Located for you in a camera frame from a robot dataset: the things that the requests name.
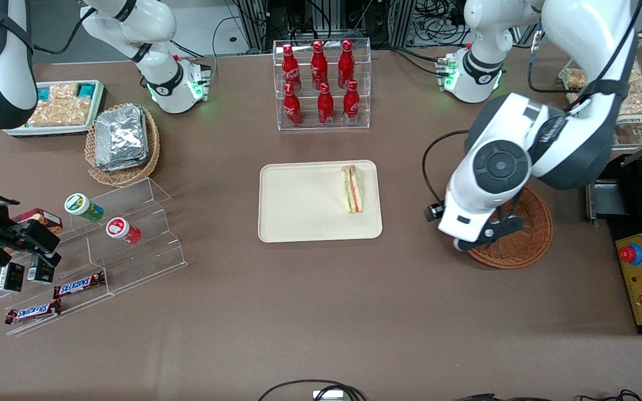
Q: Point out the white snack tray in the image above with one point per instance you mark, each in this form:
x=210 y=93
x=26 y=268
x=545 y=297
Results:
x=14 y=131

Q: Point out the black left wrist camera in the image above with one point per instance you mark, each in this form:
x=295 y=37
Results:
x=435 y=213

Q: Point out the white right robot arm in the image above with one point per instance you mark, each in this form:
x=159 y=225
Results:
x=154 y=33

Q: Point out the black appliance frame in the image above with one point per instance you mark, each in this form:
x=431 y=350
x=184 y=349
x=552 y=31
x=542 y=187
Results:
x=636 y=200

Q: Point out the red cola bottle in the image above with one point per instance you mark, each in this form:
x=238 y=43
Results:
x=351 y=103
x=318 y=64
x=290 y=67
x=325 y=104
x=346 y=62
x=292 y=106

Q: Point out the triangle sandwich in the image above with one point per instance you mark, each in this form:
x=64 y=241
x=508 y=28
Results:
x=353 y=186

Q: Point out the foil wrapped food pack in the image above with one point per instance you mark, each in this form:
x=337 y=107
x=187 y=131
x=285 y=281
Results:
x=126 y=165
x=120 y=133

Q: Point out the oval tan wicker basket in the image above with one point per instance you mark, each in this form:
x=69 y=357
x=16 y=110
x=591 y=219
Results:
x=123 y=177

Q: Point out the beige snack pack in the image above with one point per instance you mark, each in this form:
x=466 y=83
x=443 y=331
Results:
x=641 y=97
x=574 y=78
x=59 y=111

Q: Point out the round brown wicker basket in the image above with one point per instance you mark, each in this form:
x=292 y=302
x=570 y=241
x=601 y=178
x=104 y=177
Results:
x=527 y=239

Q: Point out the cream rectangular tray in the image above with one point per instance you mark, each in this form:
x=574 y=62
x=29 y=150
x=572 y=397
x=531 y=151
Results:
x=304 y=200

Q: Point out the white plug box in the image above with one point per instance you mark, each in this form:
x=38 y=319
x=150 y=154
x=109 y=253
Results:
x=327 y=395

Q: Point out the grey metal plate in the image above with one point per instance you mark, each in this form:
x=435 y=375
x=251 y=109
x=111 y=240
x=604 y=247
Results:
x=591 y=205

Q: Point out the clear acrylic stepped stand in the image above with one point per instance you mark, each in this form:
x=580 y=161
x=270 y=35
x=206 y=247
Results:
x=142 y=245

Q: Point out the snickers bar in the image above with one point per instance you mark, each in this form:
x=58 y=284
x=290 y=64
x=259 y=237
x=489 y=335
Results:
x=78 y=284
x=32 y=312

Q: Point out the clear acrylic bottle rack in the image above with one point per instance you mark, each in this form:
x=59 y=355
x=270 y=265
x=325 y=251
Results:
x=321 y=120

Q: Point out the brown chocolate box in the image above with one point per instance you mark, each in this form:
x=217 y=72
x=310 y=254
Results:
x=42 y=216

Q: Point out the teal label snack pack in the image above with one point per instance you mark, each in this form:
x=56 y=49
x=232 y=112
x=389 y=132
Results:
x=45 y=92
x=87 y=90

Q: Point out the red cup white lid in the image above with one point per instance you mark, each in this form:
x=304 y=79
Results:
x=122 y=230

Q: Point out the small black box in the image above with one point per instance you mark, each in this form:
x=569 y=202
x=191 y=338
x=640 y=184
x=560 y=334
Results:
x=40 y=270
x=10 y=277

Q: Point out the aluminium profile frame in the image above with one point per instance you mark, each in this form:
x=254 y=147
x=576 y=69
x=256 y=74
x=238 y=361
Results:
x=254 y=25

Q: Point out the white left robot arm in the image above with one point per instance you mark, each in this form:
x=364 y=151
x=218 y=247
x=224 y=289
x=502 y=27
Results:
x=555 y=139

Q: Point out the green cup white lid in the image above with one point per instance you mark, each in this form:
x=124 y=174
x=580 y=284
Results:
x=82 y=207

